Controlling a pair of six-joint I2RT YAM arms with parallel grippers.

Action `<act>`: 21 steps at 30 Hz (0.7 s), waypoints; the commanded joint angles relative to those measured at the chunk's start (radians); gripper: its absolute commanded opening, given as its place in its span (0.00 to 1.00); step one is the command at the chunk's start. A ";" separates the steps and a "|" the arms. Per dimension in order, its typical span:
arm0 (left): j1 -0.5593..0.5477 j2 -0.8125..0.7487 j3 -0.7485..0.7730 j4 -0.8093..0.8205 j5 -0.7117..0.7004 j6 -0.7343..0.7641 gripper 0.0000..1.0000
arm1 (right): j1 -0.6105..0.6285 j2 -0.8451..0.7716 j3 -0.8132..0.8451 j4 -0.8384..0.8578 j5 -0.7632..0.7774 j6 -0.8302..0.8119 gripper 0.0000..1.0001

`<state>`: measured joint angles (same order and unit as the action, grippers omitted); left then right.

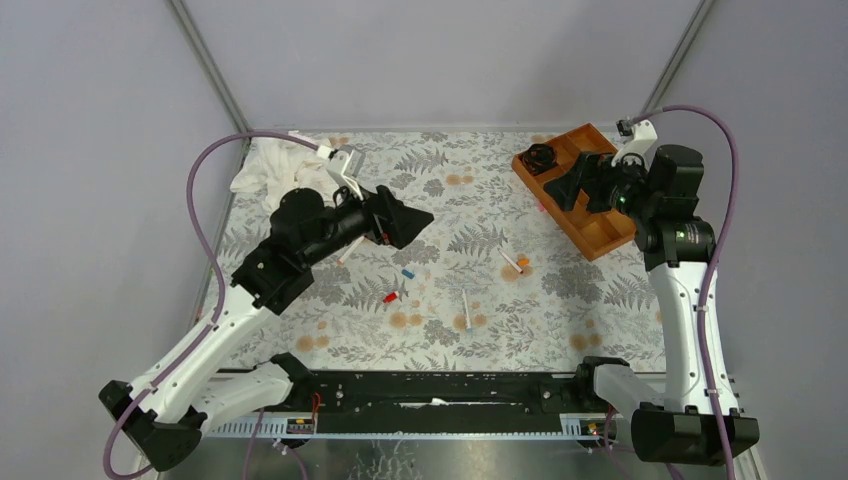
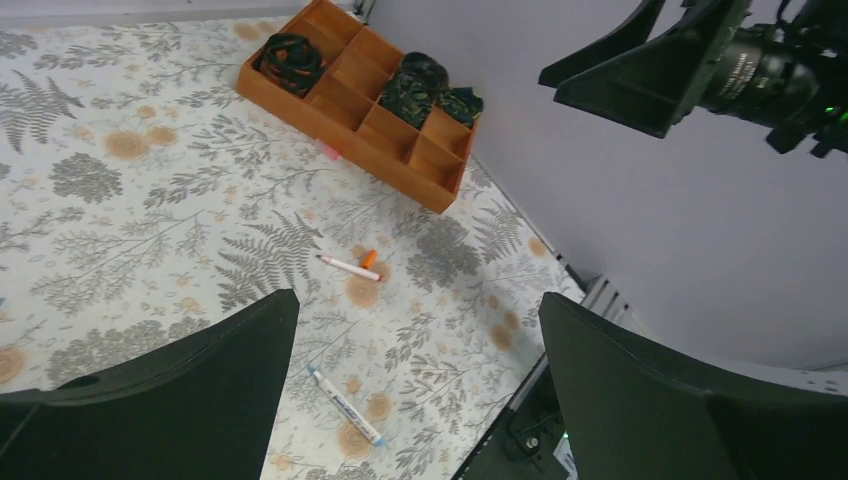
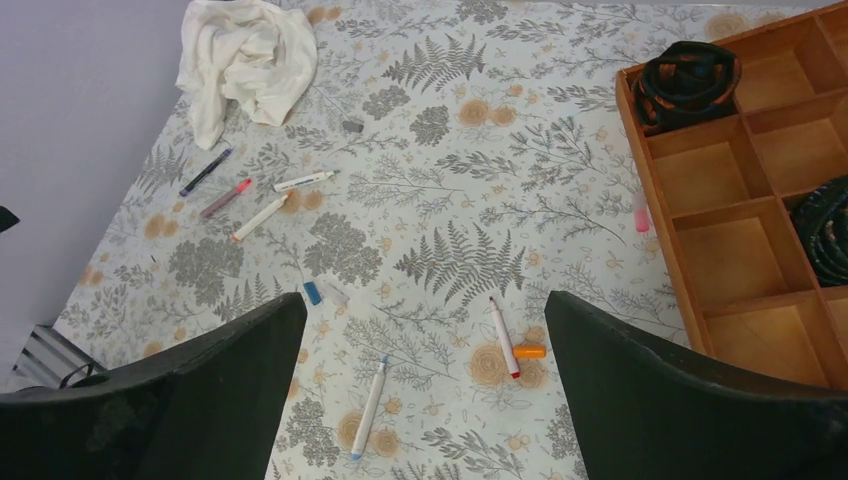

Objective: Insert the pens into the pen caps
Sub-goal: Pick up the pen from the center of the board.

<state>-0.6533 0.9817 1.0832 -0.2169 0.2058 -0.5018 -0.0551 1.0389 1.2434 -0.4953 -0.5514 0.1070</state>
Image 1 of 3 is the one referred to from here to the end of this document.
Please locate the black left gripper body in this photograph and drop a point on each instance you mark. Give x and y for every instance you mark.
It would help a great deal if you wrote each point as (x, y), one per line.
(359, 218)

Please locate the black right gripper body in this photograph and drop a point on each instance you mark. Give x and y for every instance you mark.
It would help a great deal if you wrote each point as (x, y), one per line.
(615, 187)

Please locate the white crumpled cloth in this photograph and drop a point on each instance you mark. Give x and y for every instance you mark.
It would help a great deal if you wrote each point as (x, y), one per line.
(273, 167)

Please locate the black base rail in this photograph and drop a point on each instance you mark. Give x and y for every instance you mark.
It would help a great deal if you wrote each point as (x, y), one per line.
(385, 402)

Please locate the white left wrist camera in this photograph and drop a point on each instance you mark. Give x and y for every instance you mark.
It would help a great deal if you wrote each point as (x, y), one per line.
(343, 164)

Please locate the orange compartment tray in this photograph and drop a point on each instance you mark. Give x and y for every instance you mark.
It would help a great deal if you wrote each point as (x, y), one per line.
(594, 234)

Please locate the white pen blue tip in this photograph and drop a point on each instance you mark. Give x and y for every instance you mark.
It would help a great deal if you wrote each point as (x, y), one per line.
(466, 312)

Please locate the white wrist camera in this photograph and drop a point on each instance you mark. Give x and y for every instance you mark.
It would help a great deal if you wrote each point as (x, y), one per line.
(343, 164)
(640, 134)

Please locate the white pen red tip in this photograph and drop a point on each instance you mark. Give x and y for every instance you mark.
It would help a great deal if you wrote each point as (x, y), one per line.
(350, 250)

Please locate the white pen orange cap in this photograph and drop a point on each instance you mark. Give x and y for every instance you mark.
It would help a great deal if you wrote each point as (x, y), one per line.
(520, 265)

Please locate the floral patterned mat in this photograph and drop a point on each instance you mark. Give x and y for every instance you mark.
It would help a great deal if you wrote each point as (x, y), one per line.
(548, 319)

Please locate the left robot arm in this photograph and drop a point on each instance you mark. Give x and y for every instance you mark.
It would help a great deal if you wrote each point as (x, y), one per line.
(166, 411)

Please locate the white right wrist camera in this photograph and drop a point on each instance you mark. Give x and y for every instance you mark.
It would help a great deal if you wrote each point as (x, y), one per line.
(640, 134)

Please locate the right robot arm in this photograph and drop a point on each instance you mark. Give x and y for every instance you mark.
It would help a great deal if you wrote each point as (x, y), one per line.
(695, 419)

